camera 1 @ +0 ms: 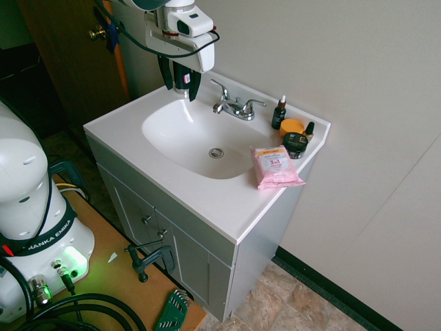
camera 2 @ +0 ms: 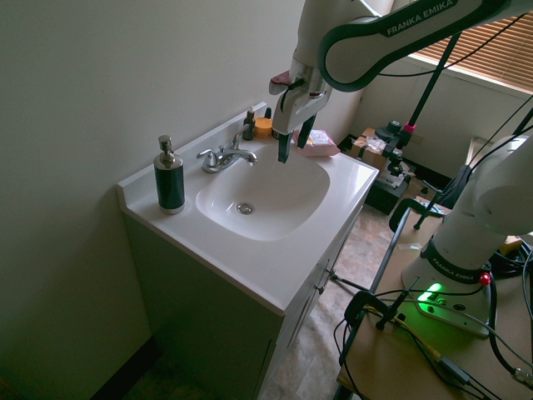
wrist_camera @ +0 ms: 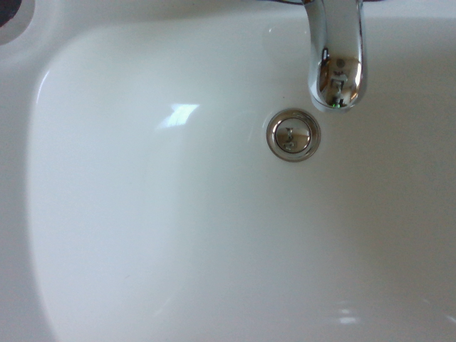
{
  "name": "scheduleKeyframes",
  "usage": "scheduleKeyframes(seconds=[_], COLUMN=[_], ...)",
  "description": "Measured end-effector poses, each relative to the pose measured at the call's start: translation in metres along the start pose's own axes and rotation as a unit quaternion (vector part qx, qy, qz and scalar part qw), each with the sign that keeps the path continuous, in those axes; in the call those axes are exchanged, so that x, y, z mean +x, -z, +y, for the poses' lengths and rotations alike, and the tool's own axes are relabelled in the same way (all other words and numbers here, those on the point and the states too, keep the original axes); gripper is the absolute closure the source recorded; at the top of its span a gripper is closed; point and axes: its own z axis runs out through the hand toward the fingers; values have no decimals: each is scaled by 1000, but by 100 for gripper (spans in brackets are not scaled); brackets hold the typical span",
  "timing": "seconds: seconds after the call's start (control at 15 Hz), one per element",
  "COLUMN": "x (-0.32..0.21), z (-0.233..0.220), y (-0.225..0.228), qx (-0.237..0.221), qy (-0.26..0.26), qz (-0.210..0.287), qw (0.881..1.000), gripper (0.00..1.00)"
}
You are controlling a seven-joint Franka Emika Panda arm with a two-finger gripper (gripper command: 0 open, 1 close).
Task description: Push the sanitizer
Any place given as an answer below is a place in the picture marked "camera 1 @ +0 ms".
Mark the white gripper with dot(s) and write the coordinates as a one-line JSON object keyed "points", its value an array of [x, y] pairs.
{"points": [[179, 46]]}

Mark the dark sanitizer bottle pink label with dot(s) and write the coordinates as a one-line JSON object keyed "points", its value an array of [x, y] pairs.
{"points": [[179, 77]]}

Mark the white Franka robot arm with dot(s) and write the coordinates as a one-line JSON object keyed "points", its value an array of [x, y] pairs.
{"points": [[20, 165]]}

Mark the chrome sink drain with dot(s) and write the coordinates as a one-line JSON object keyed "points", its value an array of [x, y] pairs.
{"points": [[216, 152]]}

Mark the blue tape strip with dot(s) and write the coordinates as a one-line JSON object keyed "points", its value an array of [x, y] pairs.
{"points": [[112, 36]]}

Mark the brass door knob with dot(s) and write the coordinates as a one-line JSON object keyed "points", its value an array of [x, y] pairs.
{"points": [[96, 33]]}

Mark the dark green dropper bottle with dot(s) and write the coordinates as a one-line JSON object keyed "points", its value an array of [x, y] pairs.
{"points": [[278, 117]]}

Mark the brown wooden door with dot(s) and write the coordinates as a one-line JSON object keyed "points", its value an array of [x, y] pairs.
{"points": [[69, 69]]}

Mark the orange round jar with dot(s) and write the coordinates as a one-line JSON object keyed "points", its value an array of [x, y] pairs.
{"points": [[291, 127]]}

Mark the white sink countertop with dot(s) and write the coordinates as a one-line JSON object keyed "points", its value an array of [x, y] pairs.
{"points": [[193, 203]]}

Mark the pink wipes pack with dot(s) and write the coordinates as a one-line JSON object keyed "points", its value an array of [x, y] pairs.
{"points": [[275, 167]]}

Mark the black round jar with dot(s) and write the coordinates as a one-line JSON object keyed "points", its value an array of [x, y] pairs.
{"points": [[294, 146]]}

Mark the small gold dropper bottle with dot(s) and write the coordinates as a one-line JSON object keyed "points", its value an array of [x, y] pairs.
{"points": [[309, 132]]}

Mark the metal cabinet knob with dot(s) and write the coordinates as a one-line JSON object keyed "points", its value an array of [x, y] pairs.
{"points": [[147, 219], [162, 233]]}

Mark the grey vanity cabinet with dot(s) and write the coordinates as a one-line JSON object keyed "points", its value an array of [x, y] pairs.
{"points": [[193, 255]]}

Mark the black C-clamp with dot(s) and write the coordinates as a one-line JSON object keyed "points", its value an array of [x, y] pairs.
{"points": [[144, 262]]}

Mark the white paper scrap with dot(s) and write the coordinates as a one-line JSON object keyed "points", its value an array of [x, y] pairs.
{"points": [[113, 257]]}

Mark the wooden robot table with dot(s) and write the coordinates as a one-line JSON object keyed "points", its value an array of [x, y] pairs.
{"points": [[113, 276]]}

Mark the green hex key set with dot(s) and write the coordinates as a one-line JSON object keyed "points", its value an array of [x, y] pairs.
{"points": [[172, 310]]}

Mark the black baseboard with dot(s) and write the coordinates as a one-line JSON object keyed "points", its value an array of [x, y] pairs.
{"points": [[344, 293]]}

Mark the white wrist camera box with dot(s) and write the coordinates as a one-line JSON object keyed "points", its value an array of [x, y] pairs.
{"points": [[196, 22]]}

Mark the dark green frame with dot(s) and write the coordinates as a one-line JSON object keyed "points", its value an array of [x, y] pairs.
{"points": [[70, 169]]}

